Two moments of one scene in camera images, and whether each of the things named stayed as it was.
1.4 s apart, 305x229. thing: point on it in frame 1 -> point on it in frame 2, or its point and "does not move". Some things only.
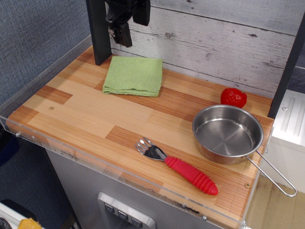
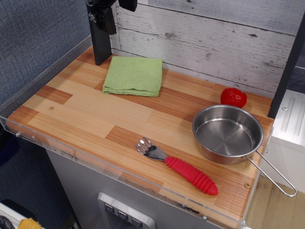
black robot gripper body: [120, 11] -> [102, 3]
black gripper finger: [142, 13] -> [129, 5]
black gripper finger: [121, 33] -> [103, 16]
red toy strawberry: [233, 96] does not move
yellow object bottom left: [29, 223] does not move
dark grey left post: [97, 16] does not move
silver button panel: [113, 213] does not move
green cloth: [133, 76] does not move
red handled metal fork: [177, 167] does not move
